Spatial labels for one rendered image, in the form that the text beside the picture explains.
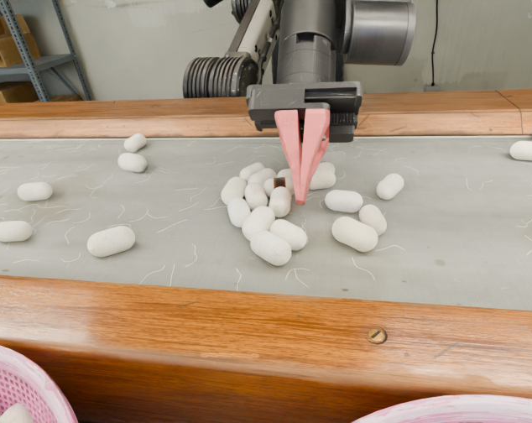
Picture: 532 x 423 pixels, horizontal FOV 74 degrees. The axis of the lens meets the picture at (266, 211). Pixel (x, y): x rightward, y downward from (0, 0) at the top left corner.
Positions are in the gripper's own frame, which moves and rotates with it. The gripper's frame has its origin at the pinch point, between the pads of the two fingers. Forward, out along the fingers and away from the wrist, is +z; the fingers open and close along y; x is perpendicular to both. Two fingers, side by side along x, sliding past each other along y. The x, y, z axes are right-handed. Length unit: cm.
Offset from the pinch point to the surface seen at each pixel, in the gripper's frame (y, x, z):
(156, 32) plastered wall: -107, 147, -152
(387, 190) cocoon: 7.9, 2.3, -1.2
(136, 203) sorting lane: -17.3, 2.7, 0.5
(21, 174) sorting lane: -36.0, 6.7, -4.1
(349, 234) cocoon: 4.1, -2.5, 4.0
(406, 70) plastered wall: 48, 165, -130
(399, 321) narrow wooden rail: 6.4, -9.0, 10.0
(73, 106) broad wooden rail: -40.3, 17.6, -20.3
